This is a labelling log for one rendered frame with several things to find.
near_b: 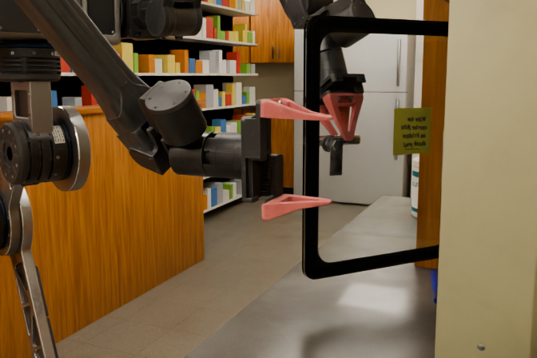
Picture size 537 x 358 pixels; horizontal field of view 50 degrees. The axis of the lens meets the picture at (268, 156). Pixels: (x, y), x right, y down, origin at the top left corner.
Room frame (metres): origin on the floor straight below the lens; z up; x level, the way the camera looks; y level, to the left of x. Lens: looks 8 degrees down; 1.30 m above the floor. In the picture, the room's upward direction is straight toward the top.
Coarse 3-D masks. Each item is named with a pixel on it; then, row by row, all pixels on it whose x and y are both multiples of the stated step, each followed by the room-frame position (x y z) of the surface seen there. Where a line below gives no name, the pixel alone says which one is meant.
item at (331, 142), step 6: (330, 138) 0.87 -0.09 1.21; (336, 138) 0.86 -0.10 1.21; (342, 138) 0.86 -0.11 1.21; (330, 144) 0.86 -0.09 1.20; (336, 144) 0.86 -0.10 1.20; (342, 144) 0.86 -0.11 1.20; (330, 150) 0.86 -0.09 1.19; (336, 150) 0.86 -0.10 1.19; (342, 150) 0.86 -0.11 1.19; (330, 156) 0.86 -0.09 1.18; (336, 156) 0.86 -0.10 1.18; (342, 156) 0.86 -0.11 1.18; (330, 162) 0.86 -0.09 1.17; (336, 162) 0.86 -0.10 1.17; (330, 168) 0.86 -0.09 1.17; (336, 168) 0.86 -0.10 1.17; (330, 174) 0.86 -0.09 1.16; (336, 174) 0.86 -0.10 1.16
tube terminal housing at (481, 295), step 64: (512, 0) 0.67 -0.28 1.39; (448, 64) 0.70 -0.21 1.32; (512, 64) 0.67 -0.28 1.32; (448, 128) 0.70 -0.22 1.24; (512, 128) 0.67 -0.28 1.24; (448, 192) 0.70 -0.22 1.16; (512, 192) 0.67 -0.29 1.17; (448, 256) 0.70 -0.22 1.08; (512, 256) 0.67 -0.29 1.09; (448, 320) 0.70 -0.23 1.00; (512, 320) 0.67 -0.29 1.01
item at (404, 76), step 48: (336, 48) 0.88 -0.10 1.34; (384, 48) 0.91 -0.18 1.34; (432, 48) 0.96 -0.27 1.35; (336, 96) 0.88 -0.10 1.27; (384, 96) 0.92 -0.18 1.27; (432, 96) 0.96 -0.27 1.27; (384, 144) 0.92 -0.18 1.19; (432, 144) 0.96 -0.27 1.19; (336, 192) 0.88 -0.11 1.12; (384, 192) 0.92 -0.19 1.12; (432, 192) 0.96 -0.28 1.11; (336, 240) 0.88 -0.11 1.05; (384, 240) 0.92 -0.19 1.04; (432, 240) 0.96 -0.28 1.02
